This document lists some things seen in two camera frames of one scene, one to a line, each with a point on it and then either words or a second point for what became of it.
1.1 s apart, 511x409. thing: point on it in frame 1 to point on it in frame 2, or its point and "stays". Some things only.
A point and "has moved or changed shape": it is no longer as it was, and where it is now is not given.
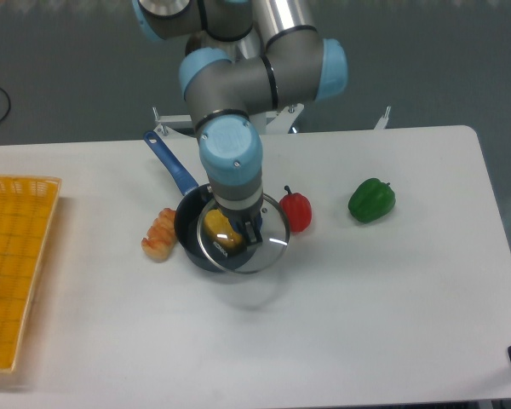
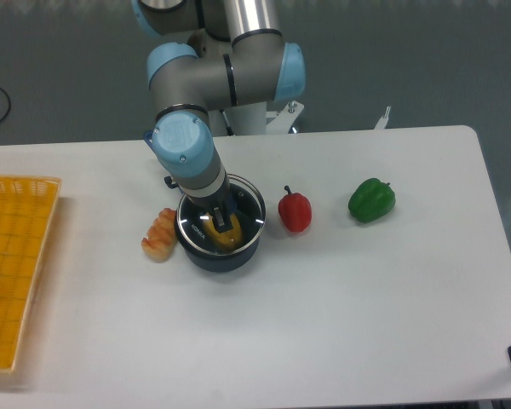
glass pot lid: [223, 244] has moved or changed shape
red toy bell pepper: [297, 210] stays
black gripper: [245, 222] to [224, 200]
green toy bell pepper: [371, 200] stays
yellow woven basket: [17, 215] stays
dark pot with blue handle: [204, 236] stays
